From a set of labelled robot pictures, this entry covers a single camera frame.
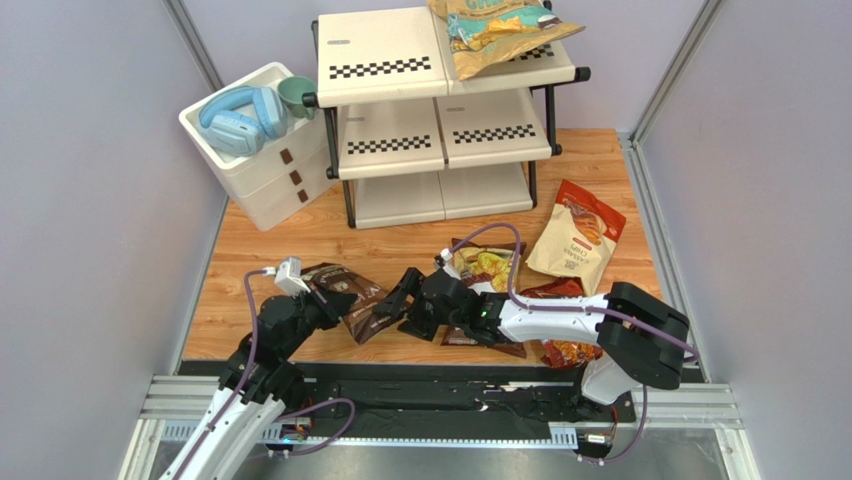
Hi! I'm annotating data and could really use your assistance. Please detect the green ceramic cup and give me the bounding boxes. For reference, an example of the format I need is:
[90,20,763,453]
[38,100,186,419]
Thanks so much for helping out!
[276,76,317,120]

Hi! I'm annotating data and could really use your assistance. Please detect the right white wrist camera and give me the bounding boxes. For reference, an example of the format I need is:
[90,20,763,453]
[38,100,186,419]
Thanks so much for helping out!
[434,248,460,279]

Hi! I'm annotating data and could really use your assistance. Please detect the cream red cassava chips bag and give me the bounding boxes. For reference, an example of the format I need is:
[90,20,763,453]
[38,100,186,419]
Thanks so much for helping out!
[526,180,626,296]

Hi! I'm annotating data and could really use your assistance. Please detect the cream three-tier shelf rack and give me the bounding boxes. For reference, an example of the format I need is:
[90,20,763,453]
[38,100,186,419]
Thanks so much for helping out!
[303,6,591,229]

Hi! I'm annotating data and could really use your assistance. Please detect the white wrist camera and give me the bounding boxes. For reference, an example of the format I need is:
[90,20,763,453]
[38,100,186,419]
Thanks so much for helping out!
[434,248,460,279]
[261,256,310,296]

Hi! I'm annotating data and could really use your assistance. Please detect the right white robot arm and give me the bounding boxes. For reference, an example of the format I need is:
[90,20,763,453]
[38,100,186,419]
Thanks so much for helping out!
[374,268,698,405]

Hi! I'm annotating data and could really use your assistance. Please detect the red Doritos bag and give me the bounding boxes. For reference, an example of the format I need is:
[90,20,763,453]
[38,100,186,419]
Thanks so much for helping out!
[520,278,603,370]

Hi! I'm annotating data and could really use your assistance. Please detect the light blue headphones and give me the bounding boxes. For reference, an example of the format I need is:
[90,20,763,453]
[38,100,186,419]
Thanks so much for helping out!
[199,85,288,157]

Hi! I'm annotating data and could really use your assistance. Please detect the Chuba cassava chips bag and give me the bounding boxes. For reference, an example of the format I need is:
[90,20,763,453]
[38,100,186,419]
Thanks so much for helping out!
[441,242,527,359]

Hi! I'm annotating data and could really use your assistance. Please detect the brown Kettle sea salt bag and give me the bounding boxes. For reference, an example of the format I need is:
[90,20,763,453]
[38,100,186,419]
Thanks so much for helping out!
[301,263,396,345]

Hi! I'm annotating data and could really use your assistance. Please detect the tan teal chips bag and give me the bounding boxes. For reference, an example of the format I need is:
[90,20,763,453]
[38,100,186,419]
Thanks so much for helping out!
[428,0,585,80]

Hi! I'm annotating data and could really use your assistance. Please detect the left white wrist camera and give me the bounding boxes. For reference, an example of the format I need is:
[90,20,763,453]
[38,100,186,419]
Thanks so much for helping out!
[261,256,310,296]

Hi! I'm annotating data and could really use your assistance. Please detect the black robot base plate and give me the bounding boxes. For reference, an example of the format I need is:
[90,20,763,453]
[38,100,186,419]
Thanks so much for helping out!
[179,359,706,441]

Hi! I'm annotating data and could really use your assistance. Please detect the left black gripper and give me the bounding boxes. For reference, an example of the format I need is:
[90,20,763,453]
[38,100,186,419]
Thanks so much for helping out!
[280,278,358,359]

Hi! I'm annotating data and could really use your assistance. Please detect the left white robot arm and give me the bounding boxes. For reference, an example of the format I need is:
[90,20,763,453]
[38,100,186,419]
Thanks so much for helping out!
[160,285,357,479]

